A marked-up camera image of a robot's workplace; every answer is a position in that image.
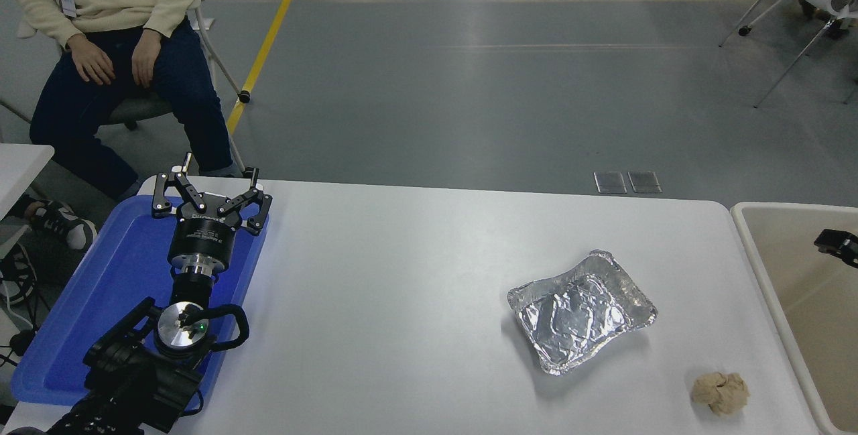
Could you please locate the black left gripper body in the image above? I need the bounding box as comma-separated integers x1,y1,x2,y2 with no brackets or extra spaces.
167,194,243,266

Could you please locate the person's left hand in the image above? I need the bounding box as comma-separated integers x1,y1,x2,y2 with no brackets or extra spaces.
131,27,164,88

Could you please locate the person's right hand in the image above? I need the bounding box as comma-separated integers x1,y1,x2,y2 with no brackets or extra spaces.
67,34,116,86

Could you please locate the grey wheeled office chair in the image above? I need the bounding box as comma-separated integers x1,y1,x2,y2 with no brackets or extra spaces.
15,6,252,174

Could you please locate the large pale bin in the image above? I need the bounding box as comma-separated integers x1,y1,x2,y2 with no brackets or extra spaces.
729,202,858,435

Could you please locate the blue plastic tray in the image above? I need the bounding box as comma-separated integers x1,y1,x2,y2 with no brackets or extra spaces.
11,194,269,408

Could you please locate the black and white sneaker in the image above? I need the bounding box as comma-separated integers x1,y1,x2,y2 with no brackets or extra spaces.
27,202,99,252
0,244,38,306

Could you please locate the small white side table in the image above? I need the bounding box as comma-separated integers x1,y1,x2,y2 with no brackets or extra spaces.
0,143,56,221

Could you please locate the grey metal caster leg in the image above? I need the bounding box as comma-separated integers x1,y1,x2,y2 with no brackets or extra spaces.
0,97,32,124

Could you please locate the crumpled tan paper ball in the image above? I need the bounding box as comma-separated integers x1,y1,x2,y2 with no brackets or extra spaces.
692,371,750,417

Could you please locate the crumpled foil tray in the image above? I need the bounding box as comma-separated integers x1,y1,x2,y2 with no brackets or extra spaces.
507,250,658,376

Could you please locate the black floor cable with plug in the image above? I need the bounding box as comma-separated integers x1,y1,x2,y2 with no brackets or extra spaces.
0,301,51,369

